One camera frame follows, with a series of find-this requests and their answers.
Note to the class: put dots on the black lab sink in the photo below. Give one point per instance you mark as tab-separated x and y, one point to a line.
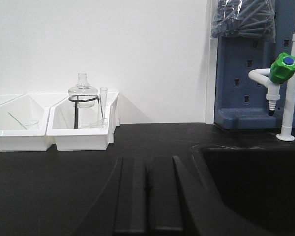
258	184

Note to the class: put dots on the blue pegboard drying rack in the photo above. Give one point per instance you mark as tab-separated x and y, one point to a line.
241	102

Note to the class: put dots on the white right storage bin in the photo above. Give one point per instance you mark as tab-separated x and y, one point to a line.
92	133

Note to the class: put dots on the white storage bin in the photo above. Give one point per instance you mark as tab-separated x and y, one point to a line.
92	133
32	110

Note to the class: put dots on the white middle storage bin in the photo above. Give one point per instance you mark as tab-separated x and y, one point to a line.
32	110

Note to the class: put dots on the round glass flask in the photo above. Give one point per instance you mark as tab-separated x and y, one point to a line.
82	90

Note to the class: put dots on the green faucet knob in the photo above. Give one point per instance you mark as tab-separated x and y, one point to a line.
282	69

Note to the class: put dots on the clear glass test tube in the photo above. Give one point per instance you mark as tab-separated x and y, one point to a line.
103	100

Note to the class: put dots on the white lab faucet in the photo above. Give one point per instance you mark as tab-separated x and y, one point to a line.
273	95

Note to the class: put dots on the black wire tripod stand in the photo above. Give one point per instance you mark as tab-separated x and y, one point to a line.
75	115

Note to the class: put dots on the plastic bag of pegs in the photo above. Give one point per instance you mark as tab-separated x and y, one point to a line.
253	19

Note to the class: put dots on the green glass stirring rod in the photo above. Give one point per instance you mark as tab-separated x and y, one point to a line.
17	121

